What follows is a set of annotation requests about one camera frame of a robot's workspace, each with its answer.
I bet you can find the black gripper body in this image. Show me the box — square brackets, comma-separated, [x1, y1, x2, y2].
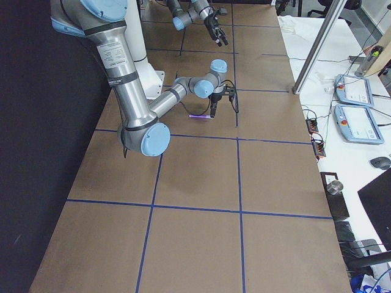
[203, 8, 227, 34]
[209, 85, 237, 103]

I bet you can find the purple highlighter pen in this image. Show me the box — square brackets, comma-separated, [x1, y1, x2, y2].
[189, 114, 212, 119]

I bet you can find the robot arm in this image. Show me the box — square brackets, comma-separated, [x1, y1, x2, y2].
[164, 0, 228, 47]
[50, 1, 237, 157]

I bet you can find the orange black connector box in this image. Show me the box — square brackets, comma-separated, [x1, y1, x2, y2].
[305, 118, 318, 134]

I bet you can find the far teach pendant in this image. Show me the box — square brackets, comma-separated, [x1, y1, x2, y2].
[334, 74, 374, 107]

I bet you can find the teach pendant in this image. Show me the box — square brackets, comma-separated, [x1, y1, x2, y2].
[334, 104, 384, 145]
[334, 74, 374, 107]

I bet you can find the near teach pendant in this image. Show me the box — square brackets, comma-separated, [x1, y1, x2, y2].
[334, 104, 384, 145]

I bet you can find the metal cylinder weight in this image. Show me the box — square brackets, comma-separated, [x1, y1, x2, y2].
[326, 180, 344, 195]

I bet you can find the black computer mouse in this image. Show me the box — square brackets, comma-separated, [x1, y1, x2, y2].
[369, 156, 391, 170]

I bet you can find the black monitor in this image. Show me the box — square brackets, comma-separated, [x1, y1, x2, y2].
[358, 171, 391, 250]

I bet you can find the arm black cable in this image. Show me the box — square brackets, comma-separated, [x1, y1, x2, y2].
[175, 79, 239, 117]

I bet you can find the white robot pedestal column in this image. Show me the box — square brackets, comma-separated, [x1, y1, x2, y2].
[125, 0, 166, 100]

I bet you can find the aluminium frame post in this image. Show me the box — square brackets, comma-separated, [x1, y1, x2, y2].
[292, 0, 347, 95]

